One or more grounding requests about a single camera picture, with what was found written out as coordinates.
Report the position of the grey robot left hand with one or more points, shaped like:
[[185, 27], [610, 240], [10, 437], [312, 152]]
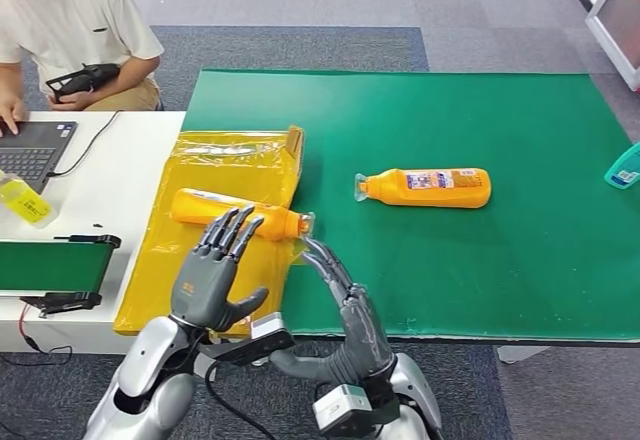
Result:
[[205, 284]]

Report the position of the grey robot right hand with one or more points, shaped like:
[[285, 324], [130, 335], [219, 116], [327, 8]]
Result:
[[362, 338]]

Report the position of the person's left hand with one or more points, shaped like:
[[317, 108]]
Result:
[[77, 100]]

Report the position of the person's right hand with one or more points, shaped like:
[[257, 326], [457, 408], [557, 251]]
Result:
[[12, 116]]

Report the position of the black handheld controller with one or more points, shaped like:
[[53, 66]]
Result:
[[84, 78]]

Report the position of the orange detergent bottle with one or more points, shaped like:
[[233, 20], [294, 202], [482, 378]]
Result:
[[200, 206], [430, 190]]

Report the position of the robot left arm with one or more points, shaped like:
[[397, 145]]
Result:
[[150, 371]]

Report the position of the person's left forearm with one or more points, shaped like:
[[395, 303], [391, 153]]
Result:
[[125, 79]]

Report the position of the person's right forearm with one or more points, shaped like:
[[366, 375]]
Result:
[[7, 79]]

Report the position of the clear bottle yellow label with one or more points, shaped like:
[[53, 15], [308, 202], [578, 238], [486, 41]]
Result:
[[25, 202]]

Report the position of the teal plastic bottle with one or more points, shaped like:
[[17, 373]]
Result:
[[625, 170]]

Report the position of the dark grey laptop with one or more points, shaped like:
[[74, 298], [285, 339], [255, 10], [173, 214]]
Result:
[[30, 152]]

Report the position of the person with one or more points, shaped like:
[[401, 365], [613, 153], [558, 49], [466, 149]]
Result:
[[70, 20]]

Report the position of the green table mat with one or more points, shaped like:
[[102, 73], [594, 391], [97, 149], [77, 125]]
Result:
[[425, 258]]

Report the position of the green conveyor belt device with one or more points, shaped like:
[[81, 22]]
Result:
[[50, 266]]

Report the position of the white table leg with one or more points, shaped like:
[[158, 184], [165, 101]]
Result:
[[520, 355]]

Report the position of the white framed display board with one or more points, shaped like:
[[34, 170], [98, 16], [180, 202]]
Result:
[[620, 20]]

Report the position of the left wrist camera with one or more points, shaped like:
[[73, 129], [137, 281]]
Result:
[[267, 331]]

